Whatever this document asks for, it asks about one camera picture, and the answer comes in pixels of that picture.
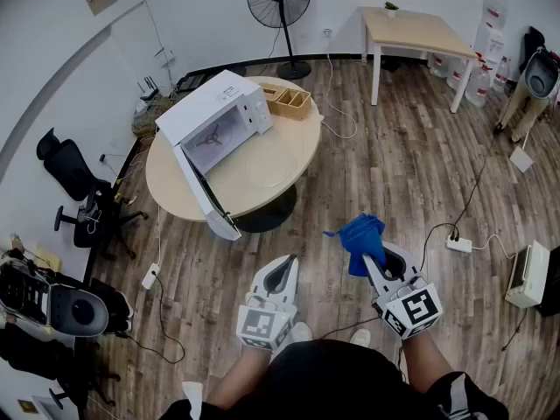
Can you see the white water dispenser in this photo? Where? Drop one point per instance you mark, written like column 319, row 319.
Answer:
column 490, row 44

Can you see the small clear water bottle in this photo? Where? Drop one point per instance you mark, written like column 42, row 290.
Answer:
column 502, row 74

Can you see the white box appliance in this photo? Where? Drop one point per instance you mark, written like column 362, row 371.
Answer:
column 527, row 276

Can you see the pile of cardboard boxes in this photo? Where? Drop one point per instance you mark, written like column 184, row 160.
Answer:
column 149, row 121

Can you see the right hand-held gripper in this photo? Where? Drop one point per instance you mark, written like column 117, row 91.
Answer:
column 413, row 309

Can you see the clear water jug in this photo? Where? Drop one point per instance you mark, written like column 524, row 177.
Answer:
column 495, row 11
column 456, row 74
column 439, row 65
column 478, row 86

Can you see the small potted plant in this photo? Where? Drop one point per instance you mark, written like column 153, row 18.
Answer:
column 391, row 9

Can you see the black standing fan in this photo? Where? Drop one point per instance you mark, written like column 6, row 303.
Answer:
column 294, row 70

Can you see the white microwave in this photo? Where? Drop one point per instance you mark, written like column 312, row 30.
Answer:
column 205, row 99

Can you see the wooden table with white legs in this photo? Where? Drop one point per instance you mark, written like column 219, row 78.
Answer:
column 415, row 31

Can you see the person's left forearm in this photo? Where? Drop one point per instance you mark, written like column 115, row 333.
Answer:
column 238, row 379

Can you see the black office chair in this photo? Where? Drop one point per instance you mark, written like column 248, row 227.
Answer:
column 65, row 164

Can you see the person's right forearm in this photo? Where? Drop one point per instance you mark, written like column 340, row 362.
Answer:
column 426, row 361

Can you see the white square board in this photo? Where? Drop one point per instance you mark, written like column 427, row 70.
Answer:
column 521, row 159

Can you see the blue cloth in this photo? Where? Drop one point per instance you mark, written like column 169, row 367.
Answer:
column 363, row 239

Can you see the white power strip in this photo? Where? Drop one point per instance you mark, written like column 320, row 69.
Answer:
column 151, row 276
column 459, row 244

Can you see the person's right white shoe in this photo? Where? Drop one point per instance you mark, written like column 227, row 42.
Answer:
column 360, row 338

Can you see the wicker organizer basket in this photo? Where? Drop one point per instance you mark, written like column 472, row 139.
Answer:
column 291, row 103

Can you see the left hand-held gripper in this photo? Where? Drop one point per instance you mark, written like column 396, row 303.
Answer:
column 262, row 324

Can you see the black router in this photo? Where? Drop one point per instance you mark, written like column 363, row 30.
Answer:
column 149, row 92

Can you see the black folded mats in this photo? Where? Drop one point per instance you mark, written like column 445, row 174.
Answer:
column 190, row 82

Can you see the round beige table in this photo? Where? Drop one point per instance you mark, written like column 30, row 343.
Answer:
column 175, row 182

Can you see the person's black clothing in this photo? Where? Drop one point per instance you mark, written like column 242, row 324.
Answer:
column 332, row 383

